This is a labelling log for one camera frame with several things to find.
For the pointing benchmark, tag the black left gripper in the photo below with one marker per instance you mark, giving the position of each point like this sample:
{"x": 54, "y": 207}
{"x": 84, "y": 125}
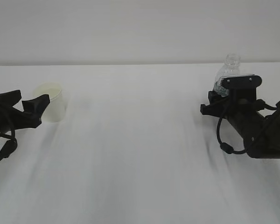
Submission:
{"x": 12, "y": 119}

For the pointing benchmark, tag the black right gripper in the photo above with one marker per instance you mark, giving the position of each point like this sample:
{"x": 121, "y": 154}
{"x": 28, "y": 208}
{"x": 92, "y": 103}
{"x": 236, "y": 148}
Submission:
{"x": 242, "y": 117}

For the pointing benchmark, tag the white paper cup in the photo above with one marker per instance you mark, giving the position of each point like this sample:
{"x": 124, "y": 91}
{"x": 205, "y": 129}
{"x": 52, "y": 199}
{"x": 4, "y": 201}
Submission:
{"x": 56, "y": 109}

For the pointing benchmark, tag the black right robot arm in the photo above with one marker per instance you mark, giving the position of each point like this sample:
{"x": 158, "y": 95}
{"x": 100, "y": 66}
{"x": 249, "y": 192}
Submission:
{"x": 267, "y": 144}

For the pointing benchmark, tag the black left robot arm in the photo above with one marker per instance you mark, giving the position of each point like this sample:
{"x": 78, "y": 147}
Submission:
{"x": 12, "y": 119}

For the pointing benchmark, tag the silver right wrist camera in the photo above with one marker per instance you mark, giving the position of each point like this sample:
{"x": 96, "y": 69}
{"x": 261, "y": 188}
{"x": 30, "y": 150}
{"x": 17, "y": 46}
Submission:
{"x": 241, "y": 86}

